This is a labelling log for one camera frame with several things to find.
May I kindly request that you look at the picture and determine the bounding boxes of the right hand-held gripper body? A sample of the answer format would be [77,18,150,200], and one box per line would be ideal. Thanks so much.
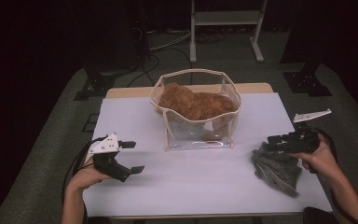
[279,108,333,155]

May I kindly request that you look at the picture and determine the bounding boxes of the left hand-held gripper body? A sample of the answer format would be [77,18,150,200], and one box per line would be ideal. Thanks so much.
[88,133,132,183]

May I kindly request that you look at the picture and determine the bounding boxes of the grey cloth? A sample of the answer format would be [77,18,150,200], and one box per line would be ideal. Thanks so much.
[250,141,303,199]

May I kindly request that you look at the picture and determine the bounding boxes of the clear bag with beige trim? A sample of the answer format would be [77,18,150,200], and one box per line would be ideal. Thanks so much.
[149,68,241,152]

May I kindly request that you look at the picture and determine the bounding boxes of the brown teddy bear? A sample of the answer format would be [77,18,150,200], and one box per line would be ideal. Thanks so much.
[158,81,238,143]

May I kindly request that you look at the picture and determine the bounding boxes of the person's right hand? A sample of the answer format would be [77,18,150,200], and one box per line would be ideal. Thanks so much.
[292,133,340,175]

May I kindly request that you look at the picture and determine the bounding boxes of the person's left hand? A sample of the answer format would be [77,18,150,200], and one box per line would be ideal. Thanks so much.
[64,158,112,196]

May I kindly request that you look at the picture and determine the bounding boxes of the white table cover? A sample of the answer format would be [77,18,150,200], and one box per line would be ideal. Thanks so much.
[82,91,334,218]

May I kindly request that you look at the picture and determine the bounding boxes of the wooden table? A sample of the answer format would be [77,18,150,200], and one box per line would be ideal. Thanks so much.
[80,82,334,220]

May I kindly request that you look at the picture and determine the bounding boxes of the person's left leg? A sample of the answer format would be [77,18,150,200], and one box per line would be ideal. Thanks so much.
[87,217,113,224]

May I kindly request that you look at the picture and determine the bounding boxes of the person's leg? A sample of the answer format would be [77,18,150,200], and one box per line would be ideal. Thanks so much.
[302,206,334,224]
[87,217,113,224]

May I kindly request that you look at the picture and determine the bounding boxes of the black stand base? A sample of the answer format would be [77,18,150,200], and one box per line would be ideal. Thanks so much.
[73,55,117,102]
[282,62,334,97]

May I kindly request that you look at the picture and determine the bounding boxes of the person's right leg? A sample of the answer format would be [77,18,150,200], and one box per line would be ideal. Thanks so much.
[302,206,334,224]

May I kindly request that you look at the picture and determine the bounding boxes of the white metal stand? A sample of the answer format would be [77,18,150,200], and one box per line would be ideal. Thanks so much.
[189,0,269,64]

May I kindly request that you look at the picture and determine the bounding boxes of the right hand-held gripper cable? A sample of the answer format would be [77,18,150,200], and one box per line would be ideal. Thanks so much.
[313,127,358,224]

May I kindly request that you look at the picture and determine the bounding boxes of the hand-held gripper cable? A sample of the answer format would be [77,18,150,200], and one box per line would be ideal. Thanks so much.
[71,134,110,175]
[313,127,358,224]

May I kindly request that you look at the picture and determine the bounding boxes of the left hand-held gripper cable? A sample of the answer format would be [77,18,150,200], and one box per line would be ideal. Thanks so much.
[71,134,110,175]

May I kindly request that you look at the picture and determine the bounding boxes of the long black cable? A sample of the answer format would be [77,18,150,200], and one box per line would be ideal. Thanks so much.
[62,141,91,200]

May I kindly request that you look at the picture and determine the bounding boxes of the black floor cable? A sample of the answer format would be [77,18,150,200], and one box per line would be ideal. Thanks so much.
[127,46,194,88]

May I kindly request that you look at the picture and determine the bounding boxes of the white floor cable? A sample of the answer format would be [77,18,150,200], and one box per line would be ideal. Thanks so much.
[148,30,192,52]

